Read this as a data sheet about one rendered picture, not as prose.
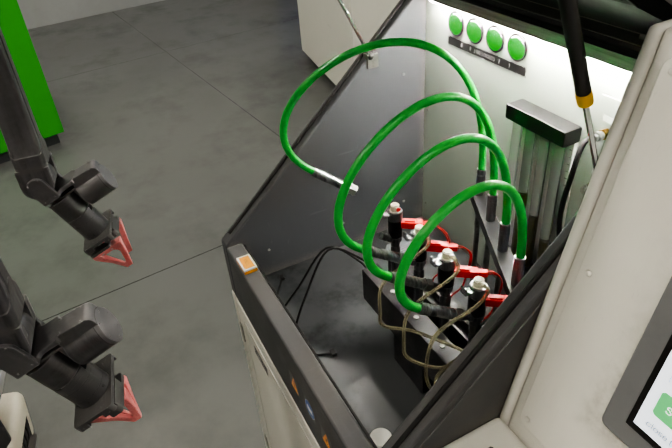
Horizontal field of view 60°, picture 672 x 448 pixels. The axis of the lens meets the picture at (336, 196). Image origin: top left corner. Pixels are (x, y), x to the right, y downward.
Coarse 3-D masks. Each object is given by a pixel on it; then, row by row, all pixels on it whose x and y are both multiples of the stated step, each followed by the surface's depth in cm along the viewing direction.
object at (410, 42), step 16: (352, 48) 98; (368, 48) 98; (432, 48) 99; (336, 64) 99; (304, 80) 100; (464, 80) 103; (288, 112) 102; (480, 128) 108; (288, 144) 106; (480, 144) 110; (480, 160) 112
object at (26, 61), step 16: (0, 0) 339; (16, 0) 344; (0, 16) 342; (16, 16) 348; (16, 32) 351; (16, 48) 354; (32, 48) 360; (16, 64) 357; (32, 64) 363; (32, 80) 367; (32, 96) 371; (48, 96) 377; (32, 112) 374; (48, 112) 381; (48, 128) 385; (0, 144) 369; (48, 144) 393; (0, 160) 376
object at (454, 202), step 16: (464, 192) 78; (480, 192) 79; (512, 192) 82; (448, 208) 77; (432, 224) 77; (416, 240) 78; (400, 272) 79; (512, 272) 93; (400, 288) 80; (416, 304) 84; (432, 304) 87
